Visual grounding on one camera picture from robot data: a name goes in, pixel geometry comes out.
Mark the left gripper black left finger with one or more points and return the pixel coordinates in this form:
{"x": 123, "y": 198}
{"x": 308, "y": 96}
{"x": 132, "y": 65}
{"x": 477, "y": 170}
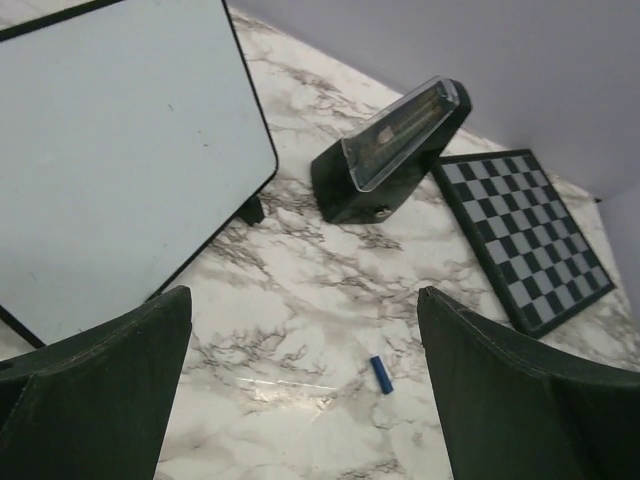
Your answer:
{"x": 96, "y": 405}

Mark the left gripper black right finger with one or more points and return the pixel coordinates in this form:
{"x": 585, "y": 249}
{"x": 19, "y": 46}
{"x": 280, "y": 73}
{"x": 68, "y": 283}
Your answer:
{"x": 511, "y": 407}

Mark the blue marker cap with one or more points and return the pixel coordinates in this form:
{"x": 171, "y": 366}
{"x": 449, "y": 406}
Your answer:
{"x": 381, "y": 375}

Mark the whiteboard with black frame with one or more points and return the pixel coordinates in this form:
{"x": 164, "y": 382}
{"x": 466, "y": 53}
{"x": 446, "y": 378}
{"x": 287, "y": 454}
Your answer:
{"x": 131, "y": 135}

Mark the black grey chessboard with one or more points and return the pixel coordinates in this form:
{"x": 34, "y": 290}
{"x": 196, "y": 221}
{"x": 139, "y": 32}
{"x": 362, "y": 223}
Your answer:
{"x": 537, "y": 259}

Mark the black metronome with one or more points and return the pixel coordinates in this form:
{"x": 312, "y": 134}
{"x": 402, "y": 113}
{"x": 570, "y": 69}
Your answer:
{"x": 365, "y": 176}

